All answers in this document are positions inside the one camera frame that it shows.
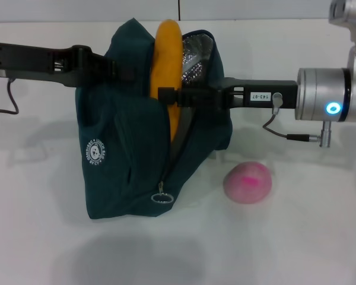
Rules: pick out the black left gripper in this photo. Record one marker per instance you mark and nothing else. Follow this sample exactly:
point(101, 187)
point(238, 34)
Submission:
point(32, 62)

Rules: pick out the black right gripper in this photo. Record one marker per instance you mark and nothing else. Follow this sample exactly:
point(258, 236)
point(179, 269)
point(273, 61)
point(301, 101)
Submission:
point(255, 95)

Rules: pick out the yellow banana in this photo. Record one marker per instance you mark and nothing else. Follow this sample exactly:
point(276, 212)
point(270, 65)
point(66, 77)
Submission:
point(166, 59)

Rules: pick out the dark green insulated lunch bag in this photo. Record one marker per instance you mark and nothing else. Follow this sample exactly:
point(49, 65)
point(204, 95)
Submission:
point(112, 124)

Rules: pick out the pink round peach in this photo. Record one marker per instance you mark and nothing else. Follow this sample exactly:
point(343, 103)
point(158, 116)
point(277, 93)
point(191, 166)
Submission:
point(247, 182)

